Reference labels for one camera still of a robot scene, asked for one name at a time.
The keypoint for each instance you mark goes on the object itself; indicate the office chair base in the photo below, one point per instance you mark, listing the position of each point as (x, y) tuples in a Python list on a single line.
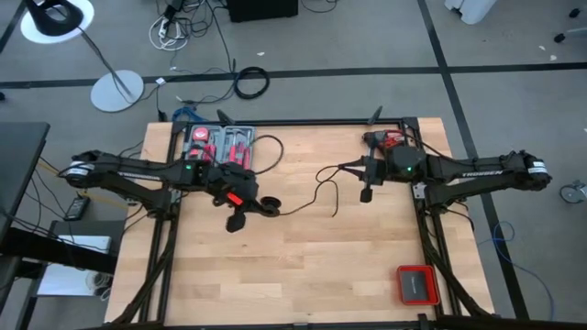
[(558, 38)]

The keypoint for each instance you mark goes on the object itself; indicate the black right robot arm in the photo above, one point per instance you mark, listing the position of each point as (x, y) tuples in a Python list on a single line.
[(481, 172)]

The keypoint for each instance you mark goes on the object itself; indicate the white floor unit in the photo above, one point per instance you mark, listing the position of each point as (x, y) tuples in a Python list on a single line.
[(472, 9)]

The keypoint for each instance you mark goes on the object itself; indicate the red tray black insert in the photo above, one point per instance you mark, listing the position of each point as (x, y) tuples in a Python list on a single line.
[(417, 284)]

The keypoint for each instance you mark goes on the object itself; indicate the large black floor box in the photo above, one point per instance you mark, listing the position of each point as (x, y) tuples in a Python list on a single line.
[(261, 10)]

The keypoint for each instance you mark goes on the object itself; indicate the white storage box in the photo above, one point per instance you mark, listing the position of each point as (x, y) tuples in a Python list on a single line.
[(69, 284)]

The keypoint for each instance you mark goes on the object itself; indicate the silver mounting plate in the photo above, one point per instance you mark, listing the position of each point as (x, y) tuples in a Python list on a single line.
[(418, 190)]

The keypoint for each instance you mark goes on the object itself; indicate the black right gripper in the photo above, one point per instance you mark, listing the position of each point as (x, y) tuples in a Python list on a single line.
[(376, 169)]

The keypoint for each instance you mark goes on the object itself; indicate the black power adapter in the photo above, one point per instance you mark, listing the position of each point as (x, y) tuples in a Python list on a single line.
[(77, 207)]

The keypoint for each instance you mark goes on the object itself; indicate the white disc floor lamp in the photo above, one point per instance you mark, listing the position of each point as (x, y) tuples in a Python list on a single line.
[(117, 91)]

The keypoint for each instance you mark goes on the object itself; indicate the black side desk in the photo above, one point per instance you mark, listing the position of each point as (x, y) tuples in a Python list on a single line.
[(23, 160)]

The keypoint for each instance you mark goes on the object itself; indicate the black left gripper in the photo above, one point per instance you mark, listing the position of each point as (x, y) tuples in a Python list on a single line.
[(234, 183)]

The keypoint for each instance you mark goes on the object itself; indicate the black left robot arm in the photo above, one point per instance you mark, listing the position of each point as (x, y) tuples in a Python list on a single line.
[(137, 176)]

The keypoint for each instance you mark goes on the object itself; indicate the black frame clamp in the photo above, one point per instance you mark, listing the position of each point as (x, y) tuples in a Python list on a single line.
[(375, 115), (225, 117)]

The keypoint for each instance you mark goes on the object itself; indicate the black desk shelf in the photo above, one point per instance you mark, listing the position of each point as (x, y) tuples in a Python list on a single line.
[(69, 256)]

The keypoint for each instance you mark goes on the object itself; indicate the white power strip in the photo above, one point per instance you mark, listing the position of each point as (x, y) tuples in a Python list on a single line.
[(161, 31)]

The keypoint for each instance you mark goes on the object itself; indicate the grey caster wheel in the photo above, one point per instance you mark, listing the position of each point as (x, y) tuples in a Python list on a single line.
[(571, 192)]

